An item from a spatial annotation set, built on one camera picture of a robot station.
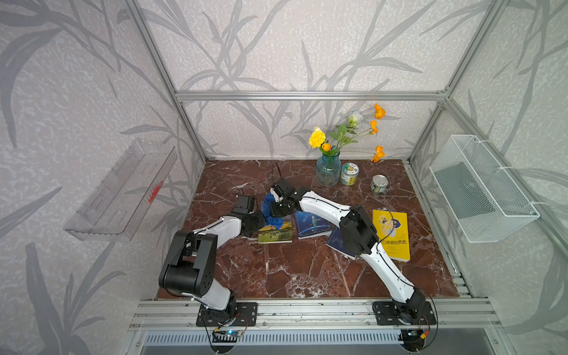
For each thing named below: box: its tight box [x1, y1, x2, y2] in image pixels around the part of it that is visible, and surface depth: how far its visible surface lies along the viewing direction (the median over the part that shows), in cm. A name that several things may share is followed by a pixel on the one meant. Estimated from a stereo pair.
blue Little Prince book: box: [294, 210, 333, 240], surface depth 95 cm
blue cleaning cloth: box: [260, 192, 284, 230], surface depth 95 cm
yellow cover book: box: [372, 209, 411, 262], surface depth 93 cm
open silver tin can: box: [369, 173, 390, 195], surface depth 107 cm
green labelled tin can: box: [340, 161, 360, 186], surface depth 109 cm
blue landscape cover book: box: [257, 221, 293, 245], surface depth 93 cm
